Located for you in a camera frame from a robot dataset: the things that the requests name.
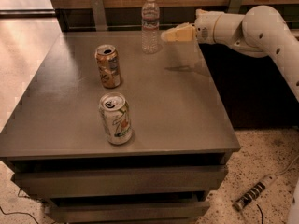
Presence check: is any white power strip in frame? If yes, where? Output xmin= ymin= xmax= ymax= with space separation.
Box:
xmin=233 ymin=175 xmax=277 ymax=212

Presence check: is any upper grey drawer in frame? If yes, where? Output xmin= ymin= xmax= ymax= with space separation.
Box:
xmin=13 ymin=165 xmax=227 ymax=199

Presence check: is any left metal bracket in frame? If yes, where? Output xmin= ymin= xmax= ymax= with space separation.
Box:
xmin=90 ymin=0 xmax=107 ymax=31

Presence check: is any lower grey drawer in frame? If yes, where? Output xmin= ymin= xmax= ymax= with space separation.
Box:
xmin=47 ymin=202 xmax=209 ymax=223

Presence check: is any orange soda can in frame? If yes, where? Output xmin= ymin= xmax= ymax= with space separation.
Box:
xmin=95 ymin=44 xmax=121 ymax=89

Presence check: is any grey drawer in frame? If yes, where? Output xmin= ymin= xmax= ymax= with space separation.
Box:
xmin=13 ymin=165 xmax=227 ymax=199
xmin=47 ymin=202 xmax=209 ymax=223

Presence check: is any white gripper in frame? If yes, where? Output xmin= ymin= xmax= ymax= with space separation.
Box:
xmin=161 ymin=9 xmax=222 ymax=44

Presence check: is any clear plastic water bottle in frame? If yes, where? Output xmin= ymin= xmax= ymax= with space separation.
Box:
xmin=141 ymin=0 xmax=160 ymax=54

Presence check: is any black floor cable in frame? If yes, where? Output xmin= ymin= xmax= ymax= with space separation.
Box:
xmin=0 ymin=189 xmax=40 ymax=224

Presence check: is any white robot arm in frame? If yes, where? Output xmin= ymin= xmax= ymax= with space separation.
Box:
xmin=162 ymin=6 xmax=298 ymax=224

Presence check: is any white green soda can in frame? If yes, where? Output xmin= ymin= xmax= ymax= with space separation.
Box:
xmin=99 ymin=92 xmax=133 ymax=145

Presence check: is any right metal bracket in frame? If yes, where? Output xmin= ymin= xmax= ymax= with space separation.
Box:
xmin=227 ymin=0 xmax=243 ymax=14

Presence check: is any metal bracket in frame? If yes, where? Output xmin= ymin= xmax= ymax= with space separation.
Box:
xmin=90 ymin=0 xmax=107 ymax=31
xmin=227 ymin=0 xmax=243 ymax=14

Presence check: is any wooden wall shelf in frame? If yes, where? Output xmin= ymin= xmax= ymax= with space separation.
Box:
xmin=50 ymin=0 xmax=299 ymax=32

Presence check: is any grey drawer cabinet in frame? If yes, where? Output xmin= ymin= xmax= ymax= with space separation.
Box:
xmin=0 ymin=32 xmax=239 ymax=224

